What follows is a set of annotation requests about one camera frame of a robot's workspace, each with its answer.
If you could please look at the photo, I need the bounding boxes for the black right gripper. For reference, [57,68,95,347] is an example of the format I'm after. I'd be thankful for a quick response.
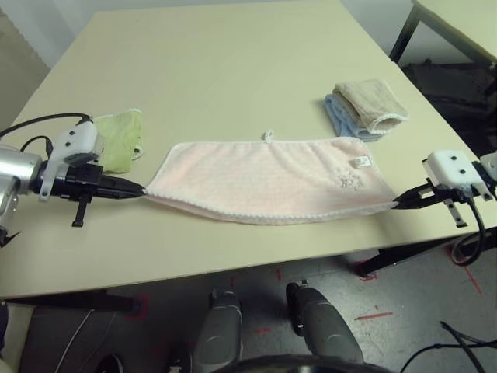
[394,181,473,228]

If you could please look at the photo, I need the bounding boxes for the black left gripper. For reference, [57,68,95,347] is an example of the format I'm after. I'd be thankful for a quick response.
[50,165,147,228]

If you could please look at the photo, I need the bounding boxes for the pink towel with embroidery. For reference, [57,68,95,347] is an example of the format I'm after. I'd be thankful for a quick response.
[143,130,399,226]

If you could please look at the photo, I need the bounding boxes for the light green towel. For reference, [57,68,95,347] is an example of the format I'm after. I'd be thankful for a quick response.
[92,110,145,175]

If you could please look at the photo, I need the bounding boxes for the beige folded towel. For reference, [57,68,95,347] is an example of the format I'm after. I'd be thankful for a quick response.
[332,78,410,135]

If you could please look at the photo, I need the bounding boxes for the light blue folded towel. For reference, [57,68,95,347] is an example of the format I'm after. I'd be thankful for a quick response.
[323,92,384,143]

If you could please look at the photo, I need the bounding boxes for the black table foot beam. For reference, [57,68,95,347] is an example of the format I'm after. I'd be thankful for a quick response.
[0,291,143,314]
[356,227,497,275]

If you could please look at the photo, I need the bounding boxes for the grey robot left leg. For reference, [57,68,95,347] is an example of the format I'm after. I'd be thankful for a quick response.
[192,287,244,373]

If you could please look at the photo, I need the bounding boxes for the beige side table black legs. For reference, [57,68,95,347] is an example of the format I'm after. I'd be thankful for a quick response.
[390,0,497,69]

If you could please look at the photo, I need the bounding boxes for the dark robot torso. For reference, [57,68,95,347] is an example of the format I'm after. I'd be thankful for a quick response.
[228,354,374,373]

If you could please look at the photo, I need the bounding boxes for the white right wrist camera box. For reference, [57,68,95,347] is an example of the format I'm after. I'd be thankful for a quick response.
[422,149,496,201]

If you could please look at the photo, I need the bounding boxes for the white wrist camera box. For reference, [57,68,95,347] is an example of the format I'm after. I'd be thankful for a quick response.
[37,119,106,202]
[422,149,496,201]

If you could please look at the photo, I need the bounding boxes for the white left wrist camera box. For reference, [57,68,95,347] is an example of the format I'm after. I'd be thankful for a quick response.
[37,119,106,202]

